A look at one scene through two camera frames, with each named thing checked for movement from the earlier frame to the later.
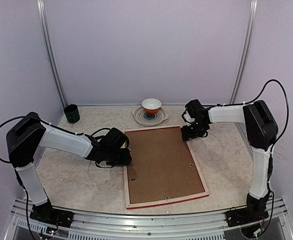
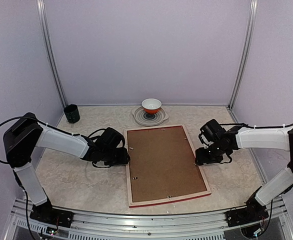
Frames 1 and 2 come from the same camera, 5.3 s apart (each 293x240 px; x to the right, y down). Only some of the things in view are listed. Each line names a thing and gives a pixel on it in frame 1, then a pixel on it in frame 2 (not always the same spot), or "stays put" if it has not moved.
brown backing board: [162, 165] stays put
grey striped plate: [142, 118] stays put
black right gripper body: [197, 131] → [215, 155]
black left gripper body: [116, 160] stays put
